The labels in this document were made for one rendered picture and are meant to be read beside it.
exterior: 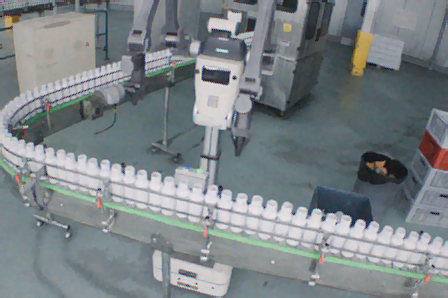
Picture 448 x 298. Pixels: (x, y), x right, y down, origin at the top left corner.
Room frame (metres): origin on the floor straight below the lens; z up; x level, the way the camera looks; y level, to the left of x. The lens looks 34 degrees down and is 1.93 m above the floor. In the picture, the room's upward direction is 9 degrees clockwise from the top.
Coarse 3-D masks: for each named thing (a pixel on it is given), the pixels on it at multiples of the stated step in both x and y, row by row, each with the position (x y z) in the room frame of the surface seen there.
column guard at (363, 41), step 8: (360, 32) 8.20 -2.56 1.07; (360, 40) 8.19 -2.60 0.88; (368, 40) 8.16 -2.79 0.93; (360, 48) 8.18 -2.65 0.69; (368, 48) 8.16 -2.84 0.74; (352, 56) 8.34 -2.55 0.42; (360, 56) 8.17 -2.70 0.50; (352, 64) 8.20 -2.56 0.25; (360, 64) 8.17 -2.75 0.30; (352, 72) 8.19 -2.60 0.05; (360, 72) 8.16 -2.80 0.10
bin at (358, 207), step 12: (324, 192) 1.50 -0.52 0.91; (336, 192) 1.49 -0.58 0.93; (348, 192) 1.48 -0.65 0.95; (312, 204) 1.43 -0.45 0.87; (324, 204) 1.50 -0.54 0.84; (336, 204) 1.49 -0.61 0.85; (348, 204) 1.48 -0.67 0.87; (360, 204) 1.47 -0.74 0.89; (360, 216) 1.46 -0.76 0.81; (372, 216) 1.30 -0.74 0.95
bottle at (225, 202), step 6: (222, 192) 1.03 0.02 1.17; (228, 192) 1.05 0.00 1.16; (222, 198) 1.02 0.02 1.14; (228, 198) 1.02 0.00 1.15; (222, 204) 1.01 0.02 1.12; (228, 204) 1.01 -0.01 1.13; (222, 210) 1.00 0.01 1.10; (216, 216) 1.03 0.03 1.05; (222, 216) 1.00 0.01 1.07; (228, 216) 1.01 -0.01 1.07; (228, 222) 1.01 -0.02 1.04; (222, 228) 1.00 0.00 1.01
